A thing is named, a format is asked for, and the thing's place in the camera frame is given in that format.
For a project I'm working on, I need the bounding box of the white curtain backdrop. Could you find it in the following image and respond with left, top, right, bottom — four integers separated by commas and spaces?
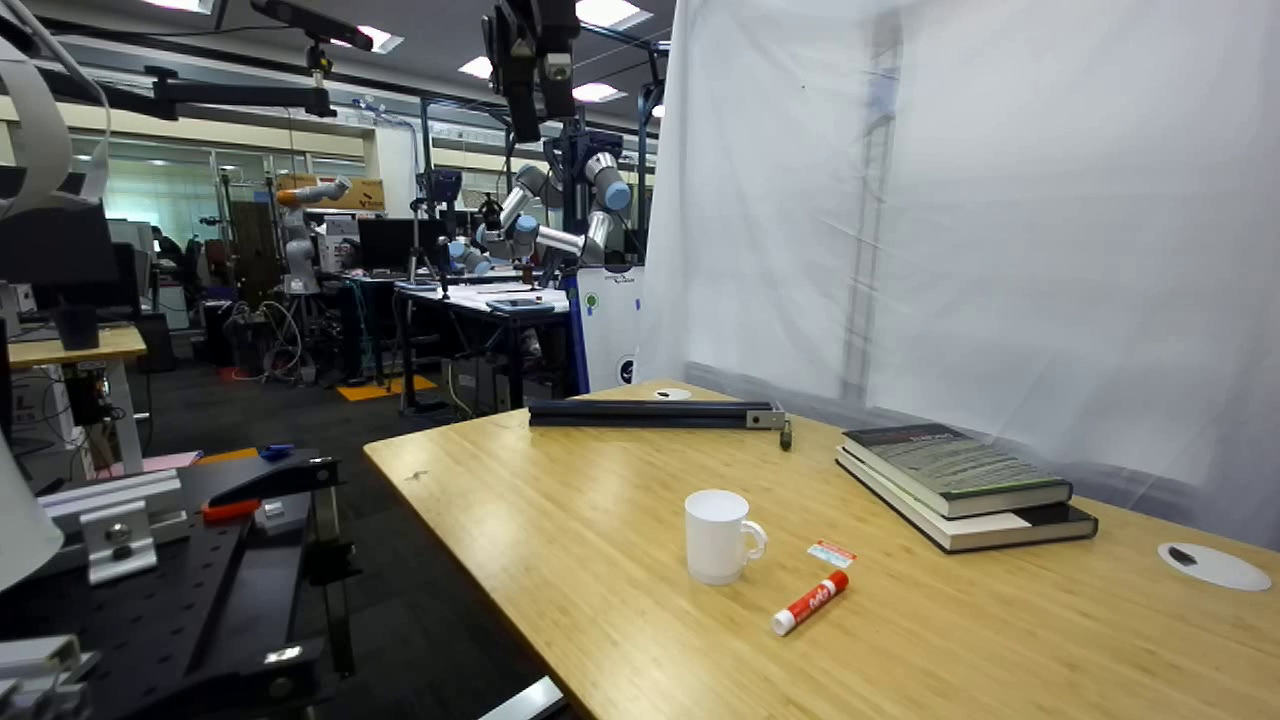
636, 0, 1280, 544

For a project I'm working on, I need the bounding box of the long black metal bar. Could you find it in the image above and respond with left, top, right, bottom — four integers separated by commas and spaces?
529, 398, 795, 452

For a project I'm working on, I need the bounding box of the small white paper label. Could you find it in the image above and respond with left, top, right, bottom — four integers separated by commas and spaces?
810, 540, 856, 566

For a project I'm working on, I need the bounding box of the red white marker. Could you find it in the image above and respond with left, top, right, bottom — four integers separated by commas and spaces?
771, 566, 848, 637

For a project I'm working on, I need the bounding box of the grey background robot arm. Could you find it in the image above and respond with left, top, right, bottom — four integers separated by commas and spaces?
476, 153, 634, 262

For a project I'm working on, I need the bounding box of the white ceramic mug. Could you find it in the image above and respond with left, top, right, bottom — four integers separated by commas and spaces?
685, 489, 767, 583

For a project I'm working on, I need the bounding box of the wooden side desk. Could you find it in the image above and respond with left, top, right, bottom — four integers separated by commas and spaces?
7, 324, 148, 476

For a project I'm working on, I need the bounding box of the black camera mount rig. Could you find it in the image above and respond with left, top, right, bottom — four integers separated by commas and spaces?
0, 446, 349, 720

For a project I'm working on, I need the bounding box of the upper dark hardcover book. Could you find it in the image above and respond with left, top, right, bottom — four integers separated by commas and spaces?
841, 422, 1074, 521

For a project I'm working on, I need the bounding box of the white round table grommet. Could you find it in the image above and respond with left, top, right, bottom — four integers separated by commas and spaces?
1158, 540, 1271, 593

